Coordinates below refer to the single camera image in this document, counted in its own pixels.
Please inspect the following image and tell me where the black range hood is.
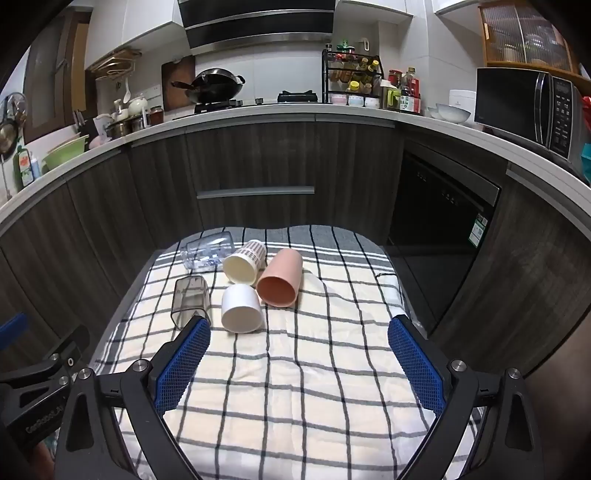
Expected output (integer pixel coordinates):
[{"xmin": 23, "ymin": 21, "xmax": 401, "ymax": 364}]
[{"xmin": 178, "ymin": 0, "xmax": 336, "ymax": 56}]

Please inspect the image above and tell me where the black built-in dishwasher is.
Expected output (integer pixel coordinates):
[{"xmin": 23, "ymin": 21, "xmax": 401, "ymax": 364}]
[{"xmin": 385, "ymin": 150, "xmax": 502, "ymax": 334}]

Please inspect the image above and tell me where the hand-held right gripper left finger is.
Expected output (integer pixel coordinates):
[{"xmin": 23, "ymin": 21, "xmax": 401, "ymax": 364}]
[{"xmin": 54, "ymin": 315, "xmax": 213, "ymax": 480}]

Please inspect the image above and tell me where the grey transparent square cup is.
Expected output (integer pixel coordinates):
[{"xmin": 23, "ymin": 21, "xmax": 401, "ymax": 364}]
[{"xmin": 171, "ymin": 275, "xmax": 212, "ymax": 331}]

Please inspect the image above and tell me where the grey metal drawer handle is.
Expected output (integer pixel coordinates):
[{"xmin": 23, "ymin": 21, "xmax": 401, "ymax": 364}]
[{"xmin": 197, "ymin": 186, "xmax": 316, "ymax": 200}]

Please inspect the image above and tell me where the green plastic basin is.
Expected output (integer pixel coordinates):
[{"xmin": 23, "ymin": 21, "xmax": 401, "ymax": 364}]
[{"xmin": 42, "ymin": 134, "xmax": 90, "ymax": 169}]

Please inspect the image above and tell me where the white cup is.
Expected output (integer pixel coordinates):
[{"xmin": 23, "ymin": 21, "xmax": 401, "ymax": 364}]
[{"xmin": 221, "ymin": 283, "xmax": 263, "ymax": 334}]

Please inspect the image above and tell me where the green dish soap bottle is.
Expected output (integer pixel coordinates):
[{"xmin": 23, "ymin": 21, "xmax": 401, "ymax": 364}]
[{"xmin": 13, "ymin": 145, "xmax": 36, "ymax": 188}]

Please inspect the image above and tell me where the cream cup with dotted print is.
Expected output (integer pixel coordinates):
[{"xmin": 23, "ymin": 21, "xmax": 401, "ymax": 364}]
[{"xmin": 222, "ymin": 240, "xmax": 269, "ymax": 285}]

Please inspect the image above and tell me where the black microwave oven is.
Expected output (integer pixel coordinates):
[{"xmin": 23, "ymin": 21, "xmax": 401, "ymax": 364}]
[{"xmin": 474, "ymin": 67, "xmax": 584, "ymax": 160}]

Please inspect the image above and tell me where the black gas stove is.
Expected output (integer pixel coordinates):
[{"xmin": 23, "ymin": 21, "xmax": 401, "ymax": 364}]
[{"xmin": 173, "ymin": 90, "xmax": 324, "ymax": 121}]

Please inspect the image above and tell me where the white rice cooker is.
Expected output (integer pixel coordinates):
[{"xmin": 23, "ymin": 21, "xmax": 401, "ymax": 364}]
[{"xmin": 449, "ymin": 89, "xmax": 476, "ymax": 121}]

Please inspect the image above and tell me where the wooden cabinet with ribbed glass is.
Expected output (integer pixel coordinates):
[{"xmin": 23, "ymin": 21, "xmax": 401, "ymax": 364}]
[{"xmin": 478, "ymin": 2, "xmax": 579, "ymax": 73}]

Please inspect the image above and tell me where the dark wooden cutting board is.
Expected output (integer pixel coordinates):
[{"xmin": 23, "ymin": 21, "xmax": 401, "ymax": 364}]
[{"xmin": 161, "ymin": 55, "xmax": 197, "ymax": 112}]

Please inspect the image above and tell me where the black spice rack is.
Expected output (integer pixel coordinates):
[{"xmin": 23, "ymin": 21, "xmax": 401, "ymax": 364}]
[{"xmin": 322, "ymin": 48, "xmax": 385, "ymax": 105}]

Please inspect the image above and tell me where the hanging steel pan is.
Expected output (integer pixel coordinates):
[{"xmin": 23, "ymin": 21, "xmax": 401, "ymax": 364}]
[{"xmin": 0, "ymin": 92, "xmax": 29, "ymax": 158}]

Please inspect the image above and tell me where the black wok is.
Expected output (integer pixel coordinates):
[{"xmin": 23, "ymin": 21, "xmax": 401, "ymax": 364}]
[{"xmin": 172, "ymin": 68, "xmax": 246, "ymax": 103}]

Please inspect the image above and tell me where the dark sauce bottle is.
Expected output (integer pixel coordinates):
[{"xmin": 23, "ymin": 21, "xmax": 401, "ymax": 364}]
[{"xmin": 400, "ymin": 67, "xmax": 423, "ymax": 114}]

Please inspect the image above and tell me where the wall rack with boards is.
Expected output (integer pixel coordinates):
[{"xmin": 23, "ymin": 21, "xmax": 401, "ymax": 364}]
[{"xmin": 90, "ymin": 48, "xmax": 142, "ymax": 80}]

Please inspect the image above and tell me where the black checked white cloth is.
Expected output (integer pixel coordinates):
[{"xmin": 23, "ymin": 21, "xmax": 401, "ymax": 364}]
[{"xmin": 90, "ymin": 224, "xmax": 482, "ymax": 480}]

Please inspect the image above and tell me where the large white bowl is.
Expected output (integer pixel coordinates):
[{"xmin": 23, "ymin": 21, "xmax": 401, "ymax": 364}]
[{"xmin": 436, "ymin": 103, "xmax": 472, "ymax": 125}]

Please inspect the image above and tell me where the steel pot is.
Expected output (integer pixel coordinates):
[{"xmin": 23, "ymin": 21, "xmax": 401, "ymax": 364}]
[{"xmin": 106, "ymin": 117, "xmax": 139, "ymax": 139}]

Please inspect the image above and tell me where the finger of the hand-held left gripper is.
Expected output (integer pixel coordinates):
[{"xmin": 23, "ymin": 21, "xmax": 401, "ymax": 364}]
[
  {"xmin": 44, "ymin": 325, "xmax": 91, "ymax": 370},
  {"xmin": 0, "ymin": 312, "xmax": 27, "ymax": 341}
]

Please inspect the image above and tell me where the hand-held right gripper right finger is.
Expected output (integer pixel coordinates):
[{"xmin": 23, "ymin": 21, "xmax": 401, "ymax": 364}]
[{"xmin": 387, "ymin": 315, "xmax": 546, "ymax": 480}]

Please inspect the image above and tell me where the pink cup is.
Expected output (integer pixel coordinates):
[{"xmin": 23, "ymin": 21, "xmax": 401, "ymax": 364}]
[{"xmin": 256, "ymin": 248, "xmax": 304, "ymax": 308}]

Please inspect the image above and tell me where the clear glass cup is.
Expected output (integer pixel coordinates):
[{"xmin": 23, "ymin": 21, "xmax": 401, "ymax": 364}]
[{"xmin": 184, "ymin": 231, "xmax": 236, "ymax": 272}]

